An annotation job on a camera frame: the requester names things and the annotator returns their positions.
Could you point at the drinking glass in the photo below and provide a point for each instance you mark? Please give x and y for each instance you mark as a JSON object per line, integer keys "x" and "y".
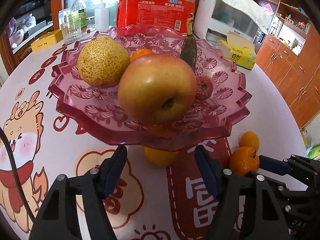
{"x": 71, "y": 30}

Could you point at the red yellow apple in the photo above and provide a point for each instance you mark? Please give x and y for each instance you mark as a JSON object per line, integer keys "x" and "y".
{"x": 157, "y": 89}

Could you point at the small mandarin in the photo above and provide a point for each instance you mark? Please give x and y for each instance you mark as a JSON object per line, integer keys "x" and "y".
{"x": 249, "y": 139}
{"x": 159, "y": 158}

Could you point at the small glass jar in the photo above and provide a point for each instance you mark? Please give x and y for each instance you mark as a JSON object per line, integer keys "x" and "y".
{"x": 90, "y": 23}

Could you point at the yellow tin box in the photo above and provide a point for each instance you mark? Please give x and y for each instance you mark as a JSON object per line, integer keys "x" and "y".
{"x": 47, "y": 40}

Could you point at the printed white tablecloth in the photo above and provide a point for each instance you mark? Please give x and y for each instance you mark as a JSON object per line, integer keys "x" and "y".
{"x": 150, "y": 202}

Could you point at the yellow tissue box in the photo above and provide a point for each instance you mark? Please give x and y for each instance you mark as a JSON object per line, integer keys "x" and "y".
{"x": 238, "y": 49}

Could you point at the red paper cup package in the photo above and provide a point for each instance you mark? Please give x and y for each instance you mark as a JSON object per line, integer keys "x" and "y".
{"x": 160, "y": 13}

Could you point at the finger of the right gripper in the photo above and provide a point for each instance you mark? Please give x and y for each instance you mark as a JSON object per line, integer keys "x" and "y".
{"x": 274, "y": 166}

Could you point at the mandarin orange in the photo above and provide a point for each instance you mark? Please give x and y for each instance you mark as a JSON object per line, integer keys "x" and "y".
{"x": 140, "y": 53}

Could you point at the red lychee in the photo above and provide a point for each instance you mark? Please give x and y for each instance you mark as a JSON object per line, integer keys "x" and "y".
{"x": 204, "y": 87}

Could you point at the white squeeze bottle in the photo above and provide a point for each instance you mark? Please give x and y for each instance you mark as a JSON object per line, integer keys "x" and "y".
{"x": 101, "y": 15}

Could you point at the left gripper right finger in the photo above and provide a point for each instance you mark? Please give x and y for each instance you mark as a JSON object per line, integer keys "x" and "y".
{"x": 209, "y": 169}

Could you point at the white countertop appliance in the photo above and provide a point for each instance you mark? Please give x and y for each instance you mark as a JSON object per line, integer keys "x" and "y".
{"x": 214, "y": 19}

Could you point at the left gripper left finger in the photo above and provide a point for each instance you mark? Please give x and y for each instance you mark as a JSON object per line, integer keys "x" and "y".
{"x": 112, "y": 169}

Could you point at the white cloth on appliance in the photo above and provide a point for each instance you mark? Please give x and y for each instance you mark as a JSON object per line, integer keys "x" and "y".
{"x": 251, "y": 9}

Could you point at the pink glass fruit bowl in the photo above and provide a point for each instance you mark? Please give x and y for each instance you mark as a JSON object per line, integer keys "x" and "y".
{"x": 97, "y": 109}

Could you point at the wooden cabinet wall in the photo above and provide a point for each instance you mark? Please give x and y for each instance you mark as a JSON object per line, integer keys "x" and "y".
{"x": 289, "y": 56}

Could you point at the yellow speckled pear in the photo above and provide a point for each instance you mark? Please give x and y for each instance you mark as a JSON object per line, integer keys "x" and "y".
{"x": 102, "y": 62}

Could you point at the overripe brown banana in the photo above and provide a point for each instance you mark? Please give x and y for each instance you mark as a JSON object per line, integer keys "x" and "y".
{"x": 189, "y": 48}

